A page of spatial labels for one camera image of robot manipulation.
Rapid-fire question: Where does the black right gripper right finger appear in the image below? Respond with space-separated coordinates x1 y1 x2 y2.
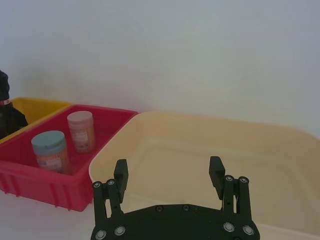
208 156 254 223

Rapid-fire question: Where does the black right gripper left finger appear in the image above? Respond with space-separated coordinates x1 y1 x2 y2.
91 158 129 226

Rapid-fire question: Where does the cream plastic bin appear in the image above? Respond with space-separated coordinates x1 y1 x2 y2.
88 111 320 240

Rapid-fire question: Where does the orange jar with pink lid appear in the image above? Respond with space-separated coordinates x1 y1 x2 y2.
66 111 97 154

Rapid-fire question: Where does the orange jar with blue lid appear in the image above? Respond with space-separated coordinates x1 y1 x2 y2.
31 130 72 175

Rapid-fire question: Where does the red plastic bin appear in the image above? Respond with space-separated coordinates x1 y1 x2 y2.
0 104 139 214

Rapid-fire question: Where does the yellow plastic bin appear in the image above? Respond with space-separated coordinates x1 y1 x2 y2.
0 97 73 145

